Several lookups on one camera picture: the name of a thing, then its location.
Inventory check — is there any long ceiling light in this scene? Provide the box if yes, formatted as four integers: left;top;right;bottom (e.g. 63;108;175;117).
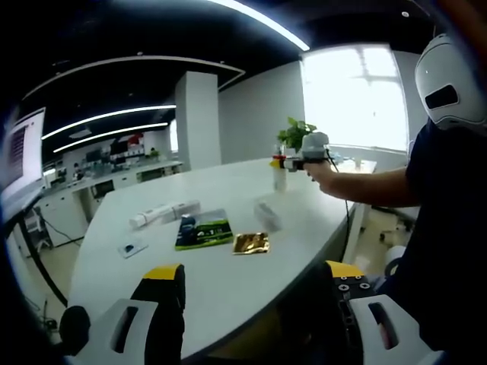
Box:
205;0;311;51

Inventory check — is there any gold skincare sachet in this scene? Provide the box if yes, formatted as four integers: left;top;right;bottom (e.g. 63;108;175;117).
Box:
231;230;270;256

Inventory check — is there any small clear packet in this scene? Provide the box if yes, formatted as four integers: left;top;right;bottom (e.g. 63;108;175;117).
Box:
117;238;148;259

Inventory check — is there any potted green plant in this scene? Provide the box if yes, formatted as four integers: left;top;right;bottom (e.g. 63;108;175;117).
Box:
276;116;317;153

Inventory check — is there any white lab counter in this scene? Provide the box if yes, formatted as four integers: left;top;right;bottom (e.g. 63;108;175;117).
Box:
41;159;183;229

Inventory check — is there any ceiling light strip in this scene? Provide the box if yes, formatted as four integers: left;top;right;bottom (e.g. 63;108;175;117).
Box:
40;105;177;141
53;121;170;154

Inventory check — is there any person's right hand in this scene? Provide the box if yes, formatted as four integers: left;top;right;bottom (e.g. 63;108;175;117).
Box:
306;163;339;195

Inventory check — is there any white office chair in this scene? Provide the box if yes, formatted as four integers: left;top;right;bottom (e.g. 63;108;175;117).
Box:
26;207;53;252

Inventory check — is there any white worn device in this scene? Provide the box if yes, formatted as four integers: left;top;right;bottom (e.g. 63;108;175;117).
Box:
414;33;487;133

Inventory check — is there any white skincare spray bottle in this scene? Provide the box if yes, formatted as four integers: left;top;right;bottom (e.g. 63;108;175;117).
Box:
253;196;283;232

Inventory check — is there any white skincare tube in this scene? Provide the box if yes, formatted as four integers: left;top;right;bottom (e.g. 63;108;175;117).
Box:
128;203;178;230

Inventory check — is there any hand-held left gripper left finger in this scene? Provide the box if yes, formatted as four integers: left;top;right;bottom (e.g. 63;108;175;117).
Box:
66;262;187;365

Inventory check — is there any standing desk with black legs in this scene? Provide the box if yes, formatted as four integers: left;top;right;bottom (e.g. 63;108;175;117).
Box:
0;186;69;307

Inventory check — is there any green black skincare sachet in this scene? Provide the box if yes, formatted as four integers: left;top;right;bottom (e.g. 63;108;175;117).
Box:
174;208;234;251

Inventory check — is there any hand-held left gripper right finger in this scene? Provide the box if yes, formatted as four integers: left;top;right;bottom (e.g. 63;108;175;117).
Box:
315;260;444;365

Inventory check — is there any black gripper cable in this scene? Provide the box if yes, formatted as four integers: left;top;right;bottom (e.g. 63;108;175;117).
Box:
325;148;353;233

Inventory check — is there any person in dark shirt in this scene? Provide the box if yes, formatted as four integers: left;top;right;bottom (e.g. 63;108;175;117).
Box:
380;117;487;351

